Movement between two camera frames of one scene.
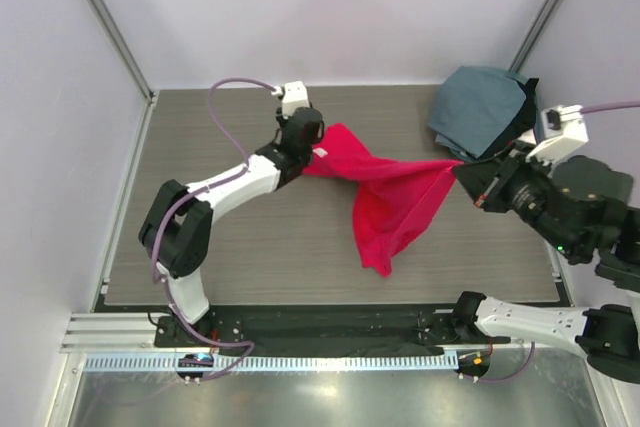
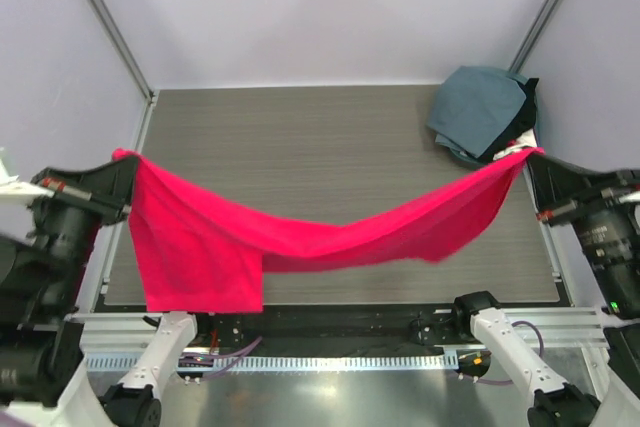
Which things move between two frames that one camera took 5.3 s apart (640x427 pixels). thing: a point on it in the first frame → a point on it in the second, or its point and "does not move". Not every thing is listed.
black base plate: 318,330 does not move
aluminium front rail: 113,332 does not move
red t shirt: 395,199 → 200,256
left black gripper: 280,120 → 108,185
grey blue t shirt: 474,107 does not move
